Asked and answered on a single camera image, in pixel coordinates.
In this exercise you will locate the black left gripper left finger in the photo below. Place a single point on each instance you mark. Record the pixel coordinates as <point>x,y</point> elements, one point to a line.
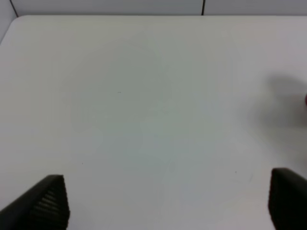
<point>43,207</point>

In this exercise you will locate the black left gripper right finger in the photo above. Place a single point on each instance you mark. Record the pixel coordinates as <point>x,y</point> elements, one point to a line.
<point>287,202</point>

